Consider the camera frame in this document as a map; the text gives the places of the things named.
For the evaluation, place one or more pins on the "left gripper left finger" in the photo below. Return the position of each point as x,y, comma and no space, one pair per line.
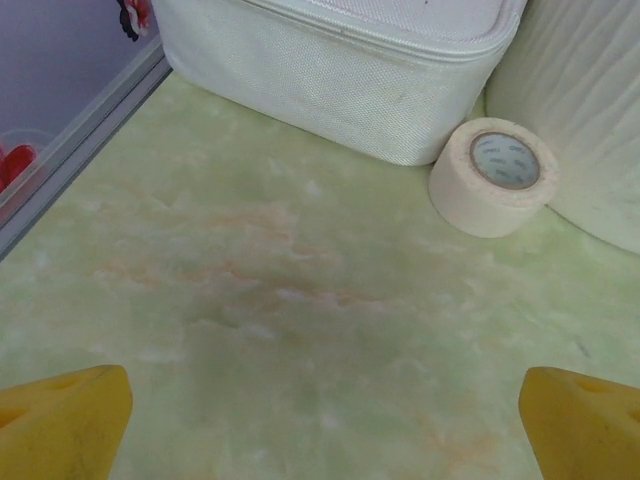
60,425

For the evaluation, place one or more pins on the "aluminium side rail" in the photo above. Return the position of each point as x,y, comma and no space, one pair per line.
75,140

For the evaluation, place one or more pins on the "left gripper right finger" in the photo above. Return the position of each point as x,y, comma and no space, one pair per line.
585,430

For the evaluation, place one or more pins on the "white fabric zip case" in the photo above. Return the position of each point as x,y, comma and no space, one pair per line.
330,75

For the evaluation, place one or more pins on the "cream masking tape roll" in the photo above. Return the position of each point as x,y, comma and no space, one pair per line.
480,200

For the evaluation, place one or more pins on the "white plastic bin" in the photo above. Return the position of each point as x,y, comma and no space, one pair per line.
585,100

